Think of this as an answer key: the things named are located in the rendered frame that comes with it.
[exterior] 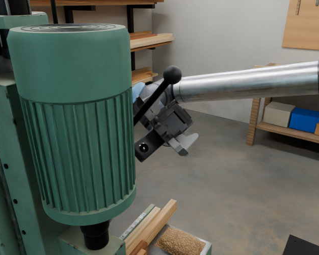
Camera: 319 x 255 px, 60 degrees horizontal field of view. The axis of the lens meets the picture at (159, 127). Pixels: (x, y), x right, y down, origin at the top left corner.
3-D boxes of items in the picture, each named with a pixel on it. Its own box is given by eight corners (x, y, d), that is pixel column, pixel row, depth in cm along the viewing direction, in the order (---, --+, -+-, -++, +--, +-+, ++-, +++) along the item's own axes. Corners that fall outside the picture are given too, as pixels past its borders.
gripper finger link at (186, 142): (204, 137, 55) (184, 121, 63) (182, 157, 55) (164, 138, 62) (211, 147, 56) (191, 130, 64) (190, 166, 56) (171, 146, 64)
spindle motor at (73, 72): (93, 244, 44) (65, 36, 31) (23, 205, 52) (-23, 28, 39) (153, 185, 57) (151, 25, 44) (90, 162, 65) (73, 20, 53)
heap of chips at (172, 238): (194, 264, 74) (194, 257, 73) (154, 245, 80) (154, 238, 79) (206, 243, 81) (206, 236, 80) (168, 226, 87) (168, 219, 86)
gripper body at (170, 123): (173, 97, 63) (173, 105, 75) (145, 122, 63) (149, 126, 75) (196, 122, 63) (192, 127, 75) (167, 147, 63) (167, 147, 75)
